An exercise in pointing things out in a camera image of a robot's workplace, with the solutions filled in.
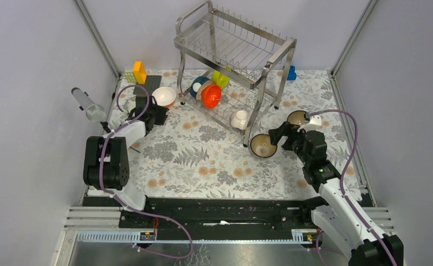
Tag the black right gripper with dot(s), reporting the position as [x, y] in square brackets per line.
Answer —
[286, 129]

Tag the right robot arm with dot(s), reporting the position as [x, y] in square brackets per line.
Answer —
[342, 219]

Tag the blue tan-inside bowl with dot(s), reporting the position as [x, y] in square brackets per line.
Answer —
[297, 117]

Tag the yellow-green bowl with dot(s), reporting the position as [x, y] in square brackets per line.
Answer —
[220, 79]

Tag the blue toy block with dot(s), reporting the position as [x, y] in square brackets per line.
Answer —
[292, 75]

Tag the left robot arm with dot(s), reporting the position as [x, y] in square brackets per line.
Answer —
[106, 162]

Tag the silver microphone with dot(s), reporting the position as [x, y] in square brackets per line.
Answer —
[94, 112]

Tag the black microphone tripod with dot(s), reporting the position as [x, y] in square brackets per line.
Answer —
[109, 130]

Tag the steel two-tier dish rack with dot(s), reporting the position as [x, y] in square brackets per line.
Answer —
[255, 59]

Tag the orange bowl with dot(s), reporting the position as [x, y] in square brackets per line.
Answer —
[211, 96]

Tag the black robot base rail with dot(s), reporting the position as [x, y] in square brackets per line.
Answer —
[223, 219]

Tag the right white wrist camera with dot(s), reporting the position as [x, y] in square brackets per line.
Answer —
[314, 123]

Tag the floral table mat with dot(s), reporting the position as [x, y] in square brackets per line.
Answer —
[193, 156]

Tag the white orange-rimmed bowl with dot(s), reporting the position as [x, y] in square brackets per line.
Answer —
[164, 96]

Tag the grey building baseplate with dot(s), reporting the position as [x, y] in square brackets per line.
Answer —
[152, 83]

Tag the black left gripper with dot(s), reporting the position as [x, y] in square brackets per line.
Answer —
[162, 116]

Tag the light green toy block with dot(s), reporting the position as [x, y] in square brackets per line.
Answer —
[129, 76]

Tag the brown rimmed tan bowl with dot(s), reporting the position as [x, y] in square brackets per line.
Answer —
[261, 146]

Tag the small white cup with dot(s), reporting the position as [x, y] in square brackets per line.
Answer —
[239, 119]

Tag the orange toy block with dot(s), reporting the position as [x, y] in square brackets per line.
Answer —
[139, 72]

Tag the dark blue bowl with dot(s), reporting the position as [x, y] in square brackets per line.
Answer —
[197, 86]

